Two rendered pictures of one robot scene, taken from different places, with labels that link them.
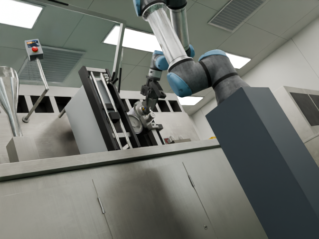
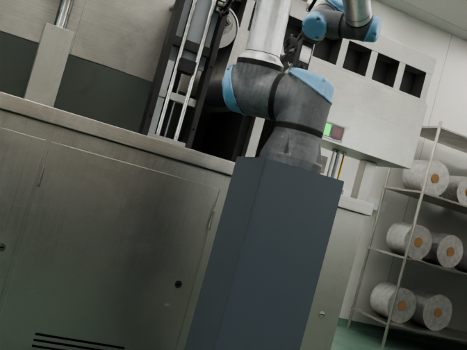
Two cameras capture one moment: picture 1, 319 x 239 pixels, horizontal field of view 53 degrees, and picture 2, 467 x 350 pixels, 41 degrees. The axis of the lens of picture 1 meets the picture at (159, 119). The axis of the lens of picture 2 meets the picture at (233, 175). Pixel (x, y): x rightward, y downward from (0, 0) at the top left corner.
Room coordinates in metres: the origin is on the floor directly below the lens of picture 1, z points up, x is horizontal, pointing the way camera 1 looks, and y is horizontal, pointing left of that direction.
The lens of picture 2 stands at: (-0.15, -0.91, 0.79)
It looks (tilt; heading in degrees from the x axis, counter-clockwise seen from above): 2 degrees up; 29
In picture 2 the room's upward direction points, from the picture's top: 15 degrees clockwise
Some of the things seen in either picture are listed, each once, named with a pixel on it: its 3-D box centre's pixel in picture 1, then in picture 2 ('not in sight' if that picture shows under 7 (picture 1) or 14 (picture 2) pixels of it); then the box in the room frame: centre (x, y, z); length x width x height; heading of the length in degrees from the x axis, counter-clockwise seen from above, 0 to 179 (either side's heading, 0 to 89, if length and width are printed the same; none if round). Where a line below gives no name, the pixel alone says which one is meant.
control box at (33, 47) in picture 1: (33, 49); not in sight; (1.34, 0.44, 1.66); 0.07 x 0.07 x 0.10; 26
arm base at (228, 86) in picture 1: (230, 91); (294, 148); (1.21, -0.31, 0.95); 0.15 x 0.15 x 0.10
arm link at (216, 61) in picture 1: (216, 68); (304, 100); (1.20, -0.30, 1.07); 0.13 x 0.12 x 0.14; 96
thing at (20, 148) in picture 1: (18, 137); (60, 24); (1.26, 0.60, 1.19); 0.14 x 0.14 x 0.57
